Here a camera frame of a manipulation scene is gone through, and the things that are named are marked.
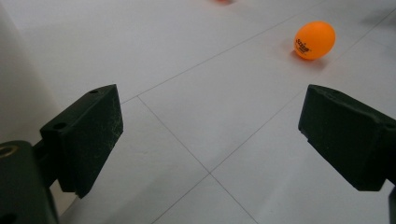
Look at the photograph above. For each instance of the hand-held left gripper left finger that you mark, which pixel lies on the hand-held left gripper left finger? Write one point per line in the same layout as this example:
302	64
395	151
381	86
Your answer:
84	140

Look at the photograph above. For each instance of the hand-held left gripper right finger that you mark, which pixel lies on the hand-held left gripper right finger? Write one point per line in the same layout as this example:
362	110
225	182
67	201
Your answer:
348	137

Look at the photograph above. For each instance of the orange table tennis ball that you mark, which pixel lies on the orange table tennis ball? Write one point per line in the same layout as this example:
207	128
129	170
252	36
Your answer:
314	39
223	1

